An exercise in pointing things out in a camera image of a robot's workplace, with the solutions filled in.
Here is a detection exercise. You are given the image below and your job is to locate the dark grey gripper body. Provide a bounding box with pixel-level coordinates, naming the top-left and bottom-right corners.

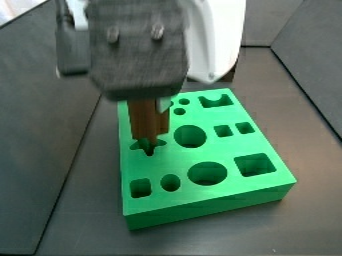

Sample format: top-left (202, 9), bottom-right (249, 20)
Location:
top-left (55, 0), bottom-right (189, 101)

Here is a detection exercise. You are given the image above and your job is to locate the green shape sorting board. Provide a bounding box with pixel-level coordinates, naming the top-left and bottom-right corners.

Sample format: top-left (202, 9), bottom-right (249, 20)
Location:
top-left (118, 89), bottom-right (297, 230)

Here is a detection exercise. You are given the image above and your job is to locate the brown star block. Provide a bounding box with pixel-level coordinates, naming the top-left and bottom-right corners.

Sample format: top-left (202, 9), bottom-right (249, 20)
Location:
top-left (127, 99), bottom-right (170, 145)

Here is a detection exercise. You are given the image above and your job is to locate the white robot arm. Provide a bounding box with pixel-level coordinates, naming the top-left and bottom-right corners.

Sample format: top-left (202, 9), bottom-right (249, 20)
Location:
top-left (55, 0), bottom-right (246, 112)

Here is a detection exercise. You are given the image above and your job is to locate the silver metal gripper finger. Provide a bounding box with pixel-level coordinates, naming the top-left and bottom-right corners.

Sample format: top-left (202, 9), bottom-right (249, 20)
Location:
top-left (157, 97), bottom-right (172, 113)

